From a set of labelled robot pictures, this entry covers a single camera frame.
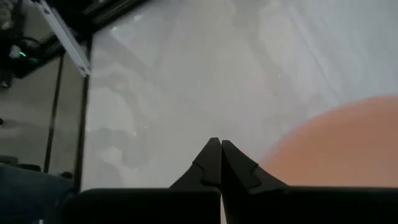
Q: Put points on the black table frame rail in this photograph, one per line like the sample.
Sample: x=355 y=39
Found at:
x=77 y=18

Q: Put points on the black frame leg post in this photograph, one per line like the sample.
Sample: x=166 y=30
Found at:
x=81 y=127

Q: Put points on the orange bowl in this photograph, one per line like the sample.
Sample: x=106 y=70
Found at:
x=339 y=146

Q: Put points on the black device with green light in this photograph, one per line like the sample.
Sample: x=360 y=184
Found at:
x=19 y=53

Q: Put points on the thin black frame post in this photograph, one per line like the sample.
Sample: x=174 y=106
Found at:
x=53 y=115

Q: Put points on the dark blue chair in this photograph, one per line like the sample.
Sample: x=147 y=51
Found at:
x=29 y=194

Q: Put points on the white aluminium frame bar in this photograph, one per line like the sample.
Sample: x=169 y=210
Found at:
x=63 y=35

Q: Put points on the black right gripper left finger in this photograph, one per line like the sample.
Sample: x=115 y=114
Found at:
x=209 y=169

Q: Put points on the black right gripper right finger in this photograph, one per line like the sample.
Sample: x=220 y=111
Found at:
x=239 y=174

